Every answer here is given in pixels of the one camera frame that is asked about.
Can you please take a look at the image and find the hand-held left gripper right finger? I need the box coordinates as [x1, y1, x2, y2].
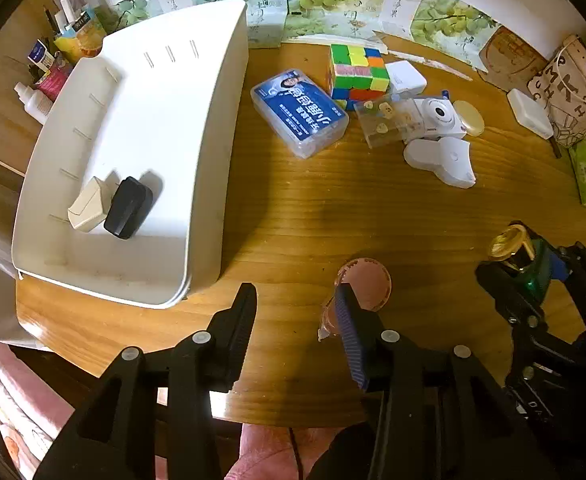
[334, 282, 559, 480]

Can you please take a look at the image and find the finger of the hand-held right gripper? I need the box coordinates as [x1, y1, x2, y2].
[475, 259, 550, 343]
[547, 240, 586, 322]

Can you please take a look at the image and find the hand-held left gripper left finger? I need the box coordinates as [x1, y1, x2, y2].
[33, 282, 260, 480]

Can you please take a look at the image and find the green perfume bottle gold cap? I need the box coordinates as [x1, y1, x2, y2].
[488, 224, 556, 307]

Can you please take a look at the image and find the pink correction tape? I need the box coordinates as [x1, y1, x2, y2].
[318, 257, 392, 342]

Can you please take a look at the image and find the black charger plug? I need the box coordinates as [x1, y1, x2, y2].
[104, 176, 154, 240]

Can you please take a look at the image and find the beige pentagon box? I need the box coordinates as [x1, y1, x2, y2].
[68, 176, 116, 234]

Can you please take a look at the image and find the white toy digital camera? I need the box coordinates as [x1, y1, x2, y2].
[403, 95, 469, 142]

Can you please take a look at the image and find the clear box of dice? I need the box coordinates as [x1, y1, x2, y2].
[358, 100, 415, 149]

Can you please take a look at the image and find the white plastic storage bin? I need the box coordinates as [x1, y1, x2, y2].
[12, 0, 249, 309]

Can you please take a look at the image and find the clear box with blue label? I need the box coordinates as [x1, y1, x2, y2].
[250, 67, 350, 160]

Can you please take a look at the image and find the multicoloured puzzle cube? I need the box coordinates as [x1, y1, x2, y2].
[329, 44, 391, 111]

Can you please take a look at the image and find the person's dark clothing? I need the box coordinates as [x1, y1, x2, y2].
[308, 425, 374, 480]

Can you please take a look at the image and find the white plastic gadget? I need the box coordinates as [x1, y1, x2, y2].
[404, 136, 476, 190]

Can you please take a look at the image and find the letter patterned storage bag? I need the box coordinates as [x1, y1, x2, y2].
[528, 35, 586, 149]

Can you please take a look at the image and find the white rectangular soap box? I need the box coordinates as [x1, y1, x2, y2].
[506, 88, 554, 139]

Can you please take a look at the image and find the round gold tin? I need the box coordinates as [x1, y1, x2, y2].
[453, 100, 485, 137]

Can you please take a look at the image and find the pink printed bedding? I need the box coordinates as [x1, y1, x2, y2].
[0, 335, 80, 480]

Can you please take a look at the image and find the brown cartoon cardboard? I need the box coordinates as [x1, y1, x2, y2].
[478, 25, 549, 92]

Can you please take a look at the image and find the small white square box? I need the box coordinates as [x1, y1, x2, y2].
[385, 60, 428, 99]

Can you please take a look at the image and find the white paper strip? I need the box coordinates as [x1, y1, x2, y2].
[388, 50, 474, 82]

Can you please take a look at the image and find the yellow pouch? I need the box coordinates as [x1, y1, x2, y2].
[55, 5, 104, 63]

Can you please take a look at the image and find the white slim tube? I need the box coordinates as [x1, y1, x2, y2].
[60, 0, 82, 26]

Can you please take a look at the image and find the white cable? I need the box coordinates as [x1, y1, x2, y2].
[553, 42, 586, 111]

